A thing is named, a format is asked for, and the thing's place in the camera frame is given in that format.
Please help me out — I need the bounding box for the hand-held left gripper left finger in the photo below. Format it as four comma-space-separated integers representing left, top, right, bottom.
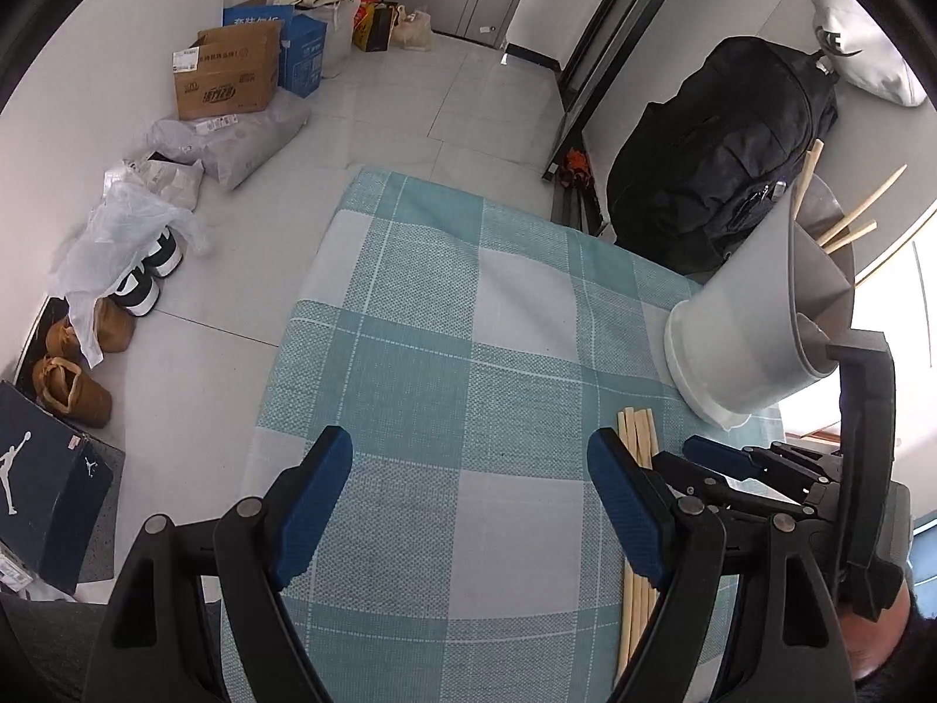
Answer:
84, 425, 354, 703

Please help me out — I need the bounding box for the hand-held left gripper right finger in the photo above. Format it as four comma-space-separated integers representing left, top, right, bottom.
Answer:
587, 426, 857, 703

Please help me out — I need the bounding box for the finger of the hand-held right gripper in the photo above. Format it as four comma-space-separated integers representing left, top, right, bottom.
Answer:
650, 450, 808, 523
683, 435, 843, 486

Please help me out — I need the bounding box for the bundle of wooden chopsticks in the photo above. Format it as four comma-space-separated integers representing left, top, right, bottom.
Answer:
613, 406, 664, 685

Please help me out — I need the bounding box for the white grey utensil holder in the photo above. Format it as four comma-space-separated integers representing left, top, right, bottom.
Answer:
664, 177, 857, 432

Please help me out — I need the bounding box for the white shoulder bag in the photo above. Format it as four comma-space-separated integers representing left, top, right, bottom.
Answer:
791, 0, 929, 110

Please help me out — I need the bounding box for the person's right forearm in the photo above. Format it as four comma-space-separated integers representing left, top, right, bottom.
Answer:
853, 600, 937, 703

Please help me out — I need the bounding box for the person's right hand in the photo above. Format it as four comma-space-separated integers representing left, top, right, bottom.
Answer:
840, 586, 915, 684

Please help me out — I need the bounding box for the large bright window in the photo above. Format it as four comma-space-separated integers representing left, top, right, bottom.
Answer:
776, 205, 937, 528

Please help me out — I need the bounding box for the teal checked tablecloth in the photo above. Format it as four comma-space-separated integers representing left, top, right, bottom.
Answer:
220, 167, 788, 703

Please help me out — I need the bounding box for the navy shoebox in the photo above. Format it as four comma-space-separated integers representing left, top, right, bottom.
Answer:
0, 379, 114, 594

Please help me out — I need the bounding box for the brown suede shoe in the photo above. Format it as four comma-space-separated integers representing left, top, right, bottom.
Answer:
44, 315, 81, 363
33, 355, 114, 427
95, 296, 134, 353

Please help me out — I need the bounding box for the black white sneaker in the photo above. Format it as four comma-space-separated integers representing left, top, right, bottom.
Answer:
142, 227, 184, 279
110, 267, 162, 318

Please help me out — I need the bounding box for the person's grey trouser leg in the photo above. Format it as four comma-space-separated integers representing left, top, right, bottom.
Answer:
0, 593, 111, 703

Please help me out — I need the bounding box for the black backpack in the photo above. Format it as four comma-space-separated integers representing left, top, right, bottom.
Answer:
606, 35, 839, 275

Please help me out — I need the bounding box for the small orange black object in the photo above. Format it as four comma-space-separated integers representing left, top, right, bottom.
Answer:
556, 150, 594, 187

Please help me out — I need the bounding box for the clear plastic bag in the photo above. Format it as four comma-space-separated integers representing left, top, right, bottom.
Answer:
50, 183, 213, 367

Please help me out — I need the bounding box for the white grey parcel bag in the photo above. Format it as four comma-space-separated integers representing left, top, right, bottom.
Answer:
106, 153, 206, 210

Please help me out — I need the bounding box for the grey plastic parcel bag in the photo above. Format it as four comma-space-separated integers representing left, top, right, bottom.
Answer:
146, 95, 312, 192

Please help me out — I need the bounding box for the brown cardboard box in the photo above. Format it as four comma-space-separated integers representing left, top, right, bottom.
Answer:
173, 19, 284, 122

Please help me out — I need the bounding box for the blue cardboard box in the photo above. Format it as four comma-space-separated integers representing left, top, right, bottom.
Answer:
223, 6, 328, 98

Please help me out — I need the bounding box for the white plastic bag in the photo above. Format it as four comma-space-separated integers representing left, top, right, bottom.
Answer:
318, 0, 360, 78

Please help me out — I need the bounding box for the black yellow paper bag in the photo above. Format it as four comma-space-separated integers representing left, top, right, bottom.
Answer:
362, 4, 396, 52

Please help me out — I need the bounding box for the beige shopping bag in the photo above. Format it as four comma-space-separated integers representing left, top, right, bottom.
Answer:
390, 6, 433, 52

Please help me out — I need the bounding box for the black metal door frame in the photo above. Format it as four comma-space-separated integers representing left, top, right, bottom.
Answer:
542, 0, 707, 236

